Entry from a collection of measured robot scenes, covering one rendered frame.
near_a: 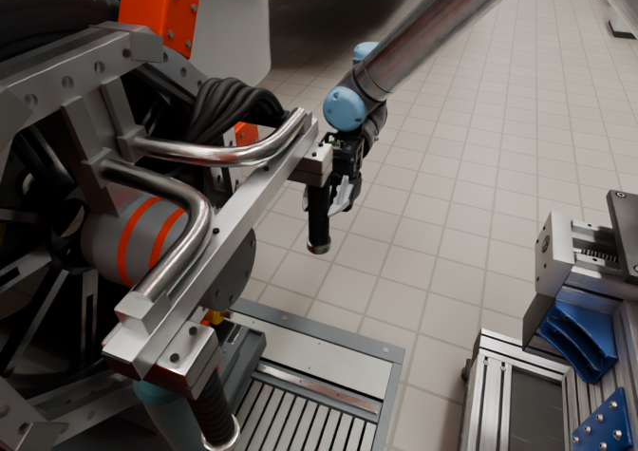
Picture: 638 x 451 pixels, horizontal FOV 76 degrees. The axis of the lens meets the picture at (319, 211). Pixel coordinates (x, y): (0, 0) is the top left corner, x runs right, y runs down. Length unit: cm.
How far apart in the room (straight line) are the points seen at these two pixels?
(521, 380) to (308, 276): 83
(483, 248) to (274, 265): 91
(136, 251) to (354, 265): 124
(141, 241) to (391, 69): 44
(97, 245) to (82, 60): 24
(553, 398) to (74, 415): 110
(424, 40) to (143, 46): 38
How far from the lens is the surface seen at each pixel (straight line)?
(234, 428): 54
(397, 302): 161
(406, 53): 65
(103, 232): 61
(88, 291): 76
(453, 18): 63
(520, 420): 125
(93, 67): 53
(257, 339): 134
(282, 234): 184
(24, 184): 83
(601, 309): 87
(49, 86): 50
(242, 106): 56
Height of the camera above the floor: 127
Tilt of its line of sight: 41 degrees down
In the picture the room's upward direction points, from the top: straight up
